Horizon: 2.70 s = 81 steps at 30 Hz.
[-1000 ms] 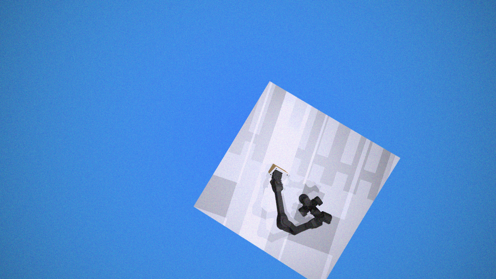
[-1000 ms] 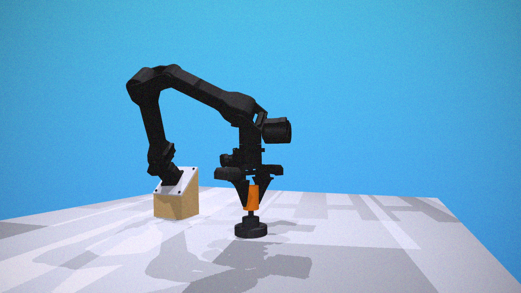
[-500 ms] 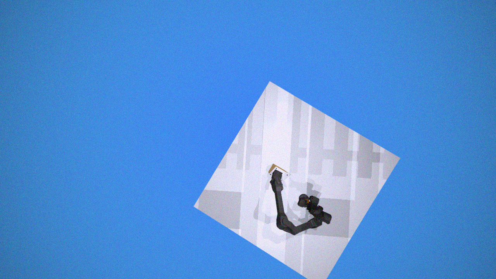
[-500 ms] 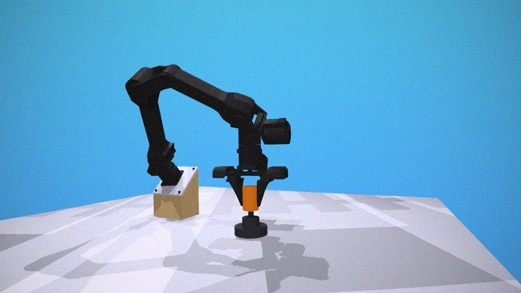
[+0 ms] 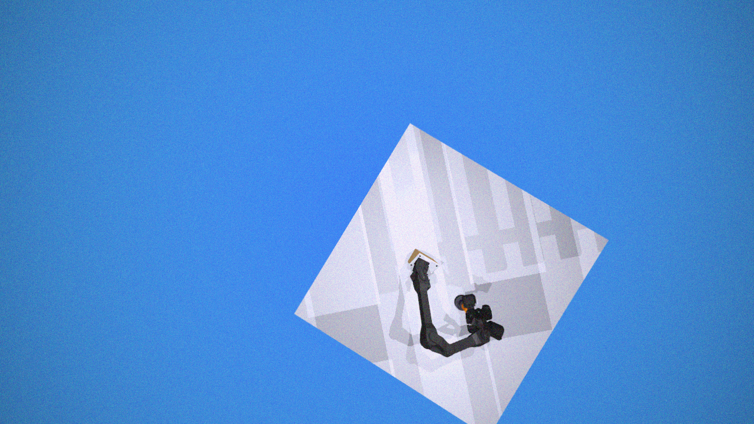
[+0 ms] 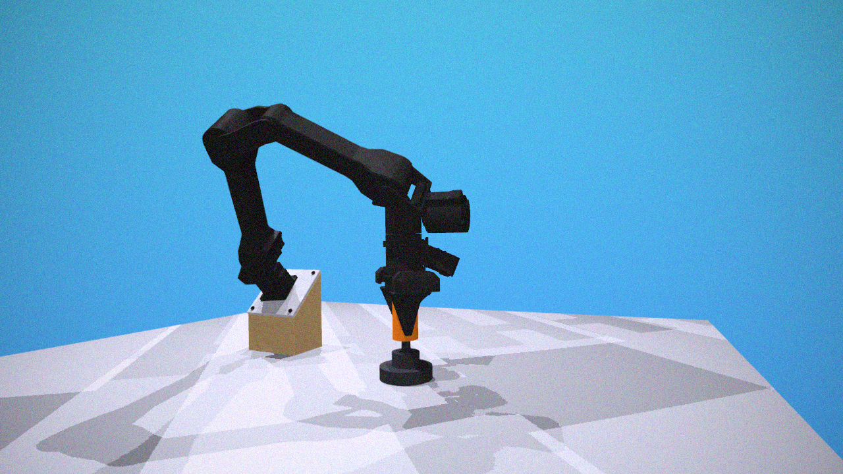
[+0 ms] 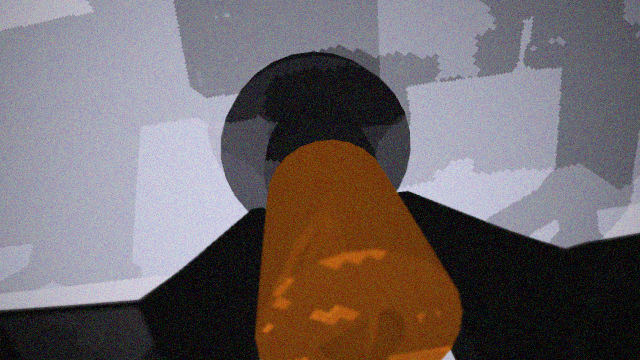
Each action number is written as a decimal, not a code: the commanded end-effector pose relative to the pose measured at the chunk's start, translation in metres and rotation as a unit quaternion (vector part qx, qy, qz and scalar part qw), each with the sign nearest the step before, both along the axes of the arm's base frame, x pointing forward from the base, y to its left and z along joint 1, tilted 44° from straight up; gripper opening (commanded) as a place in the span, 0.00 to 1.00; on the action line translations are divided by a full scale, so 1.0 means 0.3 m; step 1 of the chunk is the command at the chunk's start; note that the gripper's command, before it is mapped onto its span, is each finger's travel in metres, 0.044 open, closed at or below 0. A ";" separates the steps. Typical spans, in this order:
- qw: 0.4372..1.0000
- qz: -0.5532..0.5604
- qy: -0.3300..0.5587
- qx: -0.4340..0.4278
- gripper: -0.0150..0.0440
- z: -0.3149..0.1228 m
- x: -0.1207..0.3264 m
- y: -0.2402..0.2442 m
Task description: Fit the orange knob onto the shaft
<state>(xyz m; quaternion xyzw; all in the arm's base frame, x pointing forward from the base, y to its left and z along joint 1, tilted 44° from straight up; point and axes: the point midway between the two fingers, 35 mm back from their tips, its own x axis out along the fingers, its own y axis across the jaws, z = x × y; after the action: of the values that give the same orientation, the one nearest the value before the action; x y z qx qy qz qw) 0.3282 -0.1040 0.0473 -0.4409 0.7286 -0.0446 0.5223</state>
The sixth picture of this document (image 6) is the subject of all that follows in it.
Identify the orange cylinder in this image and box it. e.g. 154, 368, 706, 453
392, 302, 418, 342

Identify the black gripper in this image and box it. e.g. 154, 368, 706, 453
375, 234, 440, 336

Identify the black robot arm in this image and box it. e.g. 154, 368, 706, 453
202, 103, 470, 301

